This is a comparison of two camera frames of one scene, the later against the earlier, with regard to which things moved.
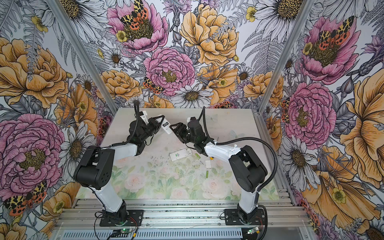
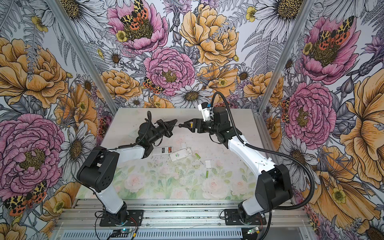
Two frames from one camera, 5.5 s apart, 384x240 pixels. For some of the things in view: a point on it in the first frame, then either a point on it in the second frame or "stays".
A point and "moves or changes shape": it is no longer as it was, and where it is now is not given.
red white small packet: [165, 126] moves or changes shape
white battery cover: [208, 164] stays
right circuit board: [253, 230] stays
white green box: [180, 154] stays
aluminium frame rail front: [280, 213] stays
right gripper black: [180, 129] to [194, 125]
